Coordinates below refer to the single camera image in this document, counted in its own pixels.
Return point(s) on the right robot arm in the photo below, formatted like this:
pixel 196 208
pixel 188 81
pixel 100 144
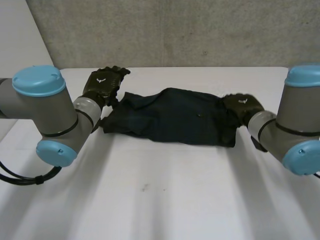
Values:
pixel 297 112

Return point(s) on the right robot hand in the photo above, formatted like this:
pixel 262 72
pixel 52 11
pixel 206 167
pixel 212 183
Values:
pixel 243 103

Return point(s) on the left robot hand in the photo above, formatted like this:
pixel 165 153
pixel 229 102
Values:
pixel 103 83

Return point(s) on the dark blue shorts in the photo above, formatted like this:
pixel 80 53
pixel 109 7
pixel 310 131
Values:
pixel 175 117

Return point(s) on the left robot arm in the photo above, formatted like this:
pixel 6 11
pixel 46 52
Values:
pixel 42 110

